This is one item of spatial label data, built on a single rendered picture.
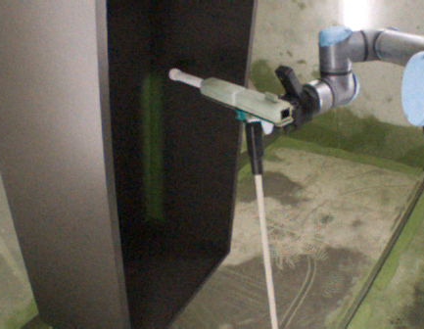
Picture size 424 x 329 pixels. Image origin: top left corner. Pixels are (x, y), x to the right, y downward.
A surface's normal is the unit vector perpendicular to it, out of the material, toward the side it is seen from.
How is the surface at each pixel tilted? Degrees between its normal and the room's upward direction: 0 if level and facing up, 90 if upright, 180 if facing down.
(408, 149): 90
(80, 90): 90
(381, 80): 90
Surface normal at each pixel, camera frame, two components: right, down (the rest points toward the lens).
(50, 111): -0.42, 0.47
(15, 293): 0.69, -0.31
